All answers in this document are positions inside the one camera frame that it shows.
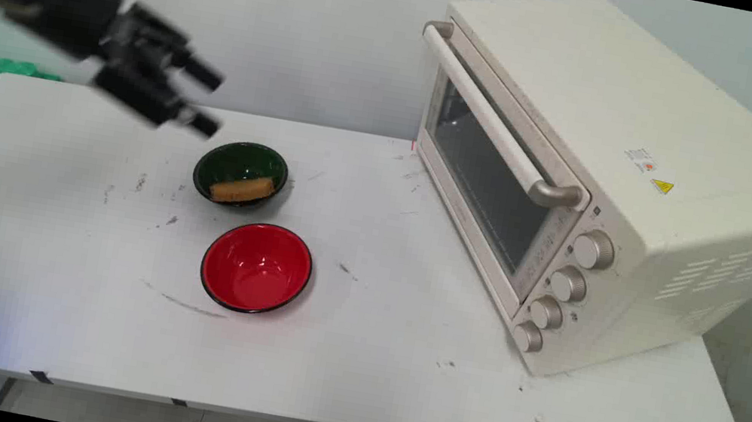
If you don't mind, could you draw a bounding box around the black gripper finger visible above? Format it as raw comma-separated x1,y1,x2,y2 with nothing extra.
101,0,236,94
84,62,228,141

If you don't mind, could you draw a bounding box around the oven door with bar handle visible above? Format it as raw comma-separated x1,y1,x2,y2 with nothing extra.
378,17,616,332

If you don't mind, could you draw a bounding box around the dark green bowl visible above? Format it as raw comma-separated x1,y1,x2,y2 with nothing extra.
188,133,294,216

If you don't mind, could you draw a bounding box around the brown bread piece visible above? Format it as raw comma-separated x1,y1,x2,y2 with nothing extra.
206,168,277,212

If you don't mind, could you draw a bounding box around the red bowl with black rim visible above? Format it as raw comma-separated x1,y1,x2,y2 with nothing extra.
194,214,319,324

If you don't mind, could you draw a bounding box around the large silver oven knob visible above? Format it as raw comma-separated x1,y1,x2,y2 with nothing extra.
569,226,619,275

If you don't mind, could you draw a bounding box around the cream toaster oven body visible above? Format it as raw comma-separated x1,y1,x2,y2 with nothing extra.
383,0,752,414

